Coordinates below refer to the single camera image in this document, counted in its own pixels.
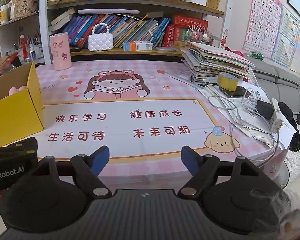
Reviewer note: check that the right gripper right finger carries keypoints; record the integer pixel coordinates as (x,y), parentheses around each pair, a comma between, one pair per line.
(203,170)

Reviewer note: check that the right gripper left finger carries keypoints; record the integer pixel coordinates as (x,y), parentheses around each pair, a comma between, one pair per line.
(86,171)

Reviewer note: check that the small pink plush toy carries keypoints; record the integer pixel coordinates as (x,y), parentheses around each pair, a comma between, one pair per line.
(14,90)

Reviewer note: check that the person's right hand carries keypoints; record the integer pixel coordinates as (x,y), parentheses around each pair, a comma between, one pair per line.
(277,215)

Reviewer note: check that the yellow cardboard box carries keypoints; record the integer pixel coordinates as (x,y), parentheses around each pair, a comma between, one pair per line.
(21,113)

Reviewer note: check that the pink printed desk mat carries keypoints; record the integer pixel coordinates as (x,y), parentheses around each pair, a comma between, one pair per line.
(144,117)

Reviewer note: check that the black smartphone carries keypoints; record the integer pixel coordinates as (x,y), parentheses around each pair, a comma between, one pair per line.
(240,92)

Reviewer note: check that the white power strip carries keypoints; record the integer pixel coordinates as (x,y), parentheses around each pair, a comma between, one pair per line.
(276,120)

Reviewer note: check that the yellow tape roll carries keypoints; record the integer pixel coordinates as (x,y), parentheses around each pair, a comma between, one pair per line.
(227,81)

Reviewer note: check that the stack of papers and books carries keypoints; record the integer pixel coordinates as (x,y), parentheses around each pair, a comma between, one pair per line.
(204,61)

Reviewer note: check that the white quilted pearl purse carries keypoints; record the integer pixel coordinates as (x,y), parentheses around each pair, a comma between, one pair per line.
(101,41)

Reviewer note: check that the pink sticker cylinder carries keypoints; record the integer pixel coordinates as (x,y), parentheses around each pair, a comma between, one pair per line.
(60,50)

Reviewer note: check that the white cubby shelf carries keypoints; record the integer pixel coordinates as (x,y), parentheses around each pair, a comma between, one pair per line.
(35,29)

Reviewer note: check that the orange blue medicine box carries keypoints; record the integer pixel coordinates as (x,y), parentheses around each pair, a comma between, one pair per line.
(137,46)

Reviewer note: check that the sequin hair ornament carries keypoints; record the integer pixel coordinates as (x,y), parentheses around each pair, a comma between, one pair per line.
(199,35)

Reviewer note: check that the alphabet poster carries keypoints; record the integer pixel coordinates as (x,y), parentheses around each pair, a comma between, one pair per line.
(263,26)

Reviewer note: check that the red dictionary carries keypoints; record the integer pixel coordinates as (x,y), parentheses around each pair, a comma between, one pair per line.
(187,21)

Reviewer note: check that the wooden bookshelf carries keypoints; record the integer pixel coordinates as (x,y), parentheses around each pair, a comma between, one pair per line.
(150,25)

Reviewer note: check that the white rolled paper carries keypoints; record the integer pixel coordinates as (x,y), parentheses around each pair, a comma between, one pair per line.
(107,10)

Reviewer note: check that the beige piggy figure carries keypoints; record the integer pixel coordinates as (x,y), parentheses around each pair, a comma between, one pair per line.
(21,8)

